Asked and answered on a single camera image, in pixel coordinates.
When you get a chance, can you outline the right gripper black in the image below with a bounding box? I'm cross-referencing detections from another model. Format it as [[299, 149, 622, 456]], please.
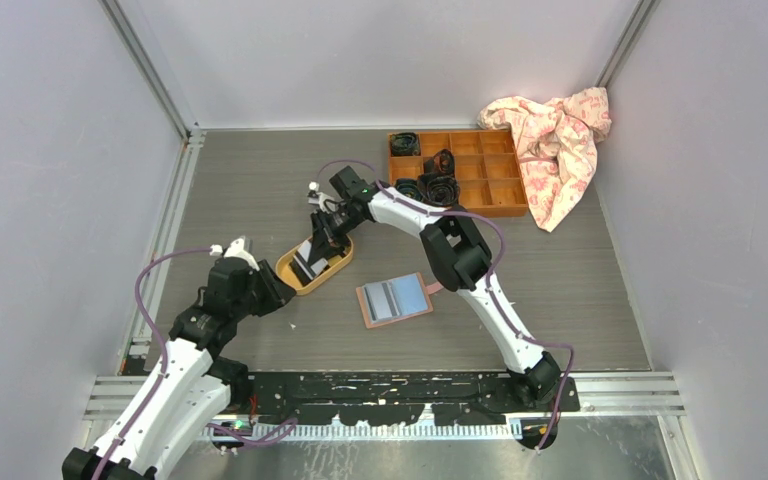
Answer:
[[307, 203, 362, 270]]

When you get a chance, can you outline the yellow oval card tray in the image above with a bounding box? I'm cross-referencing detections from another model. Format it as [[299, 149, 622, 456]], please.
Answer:
[[274, 239, 354, 295]]

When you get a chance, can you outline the brown leather card holder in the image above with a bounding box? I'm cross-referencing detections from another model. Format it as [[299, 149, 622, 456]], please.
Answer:
[[356, 272, 443, 329]]

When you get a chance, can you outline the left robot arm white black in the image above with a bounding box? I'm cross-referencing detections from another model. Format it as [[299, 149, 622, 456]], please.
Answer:
[[61, 254, 296, 479]]

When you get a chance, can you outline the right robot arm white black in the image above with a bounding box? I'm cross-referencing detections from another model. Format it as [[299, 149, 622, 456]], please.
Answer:
[[290, 166, 566, 411]]

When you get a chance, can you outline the rolled dark tie bottom-left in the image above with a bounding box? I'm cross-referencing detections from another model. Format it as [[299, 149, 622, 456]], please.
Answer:
[[394, 178, 424, 201]]

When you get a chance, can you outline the rolled dark tie bottom-middle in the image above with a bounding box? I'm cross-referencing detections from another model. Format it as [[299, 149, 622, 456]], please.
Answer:
[[418, 173, 460, 208]]

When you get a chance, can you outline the rolled dark tie top-left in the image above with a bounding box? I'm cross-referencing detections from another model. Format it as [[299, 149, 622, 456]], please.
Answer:
[[389, 132, 421, 157]]

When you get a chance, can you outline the rolled dark tie middle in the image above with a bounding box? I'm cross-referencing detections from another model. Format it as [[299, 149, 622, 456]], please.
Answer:
[[423, 149, 456, 176]]

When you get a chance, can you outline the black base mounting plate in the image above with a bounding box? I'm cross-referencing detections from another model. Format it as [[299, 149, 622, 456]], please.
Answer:
[[222, 371, 556, 427]]

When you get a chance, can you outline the wooden compartment organizer box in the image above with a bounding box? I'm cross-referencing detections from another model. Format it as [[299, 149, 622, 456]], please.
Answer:
[[387, 130, 528, 217]]

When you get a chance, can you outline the pink floral crumpled cloth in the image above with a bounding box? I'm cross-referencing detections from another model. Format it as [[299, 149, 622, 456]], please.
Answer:
[[478, 87, 612, 233]]

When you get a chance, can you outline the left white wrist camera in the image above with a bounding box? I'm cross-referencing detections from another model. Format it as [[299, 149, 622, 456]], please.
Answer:
[[209, 236, 259, 270]]

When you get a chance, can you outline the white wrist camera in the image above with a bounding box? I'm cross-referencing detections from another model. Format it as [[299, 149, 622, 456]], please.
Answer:
[[209, 236, 259, 270], [307, 181, 340, 213]]

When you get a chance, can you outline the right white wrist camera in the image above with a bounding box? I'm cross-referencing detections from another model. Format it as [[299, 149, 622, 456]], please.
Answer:
[[307, 181, 340, 213]]

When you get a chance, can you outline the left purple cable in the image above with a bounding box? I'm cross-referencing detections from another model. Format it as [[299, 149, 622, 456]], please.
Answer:
[[89, 246, 299, 480]]

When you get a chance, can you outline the aluminium frame rail front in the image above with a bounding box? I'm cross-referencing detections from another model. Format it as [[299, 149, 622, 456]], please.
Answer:
[[82, 370, 687, 442]]

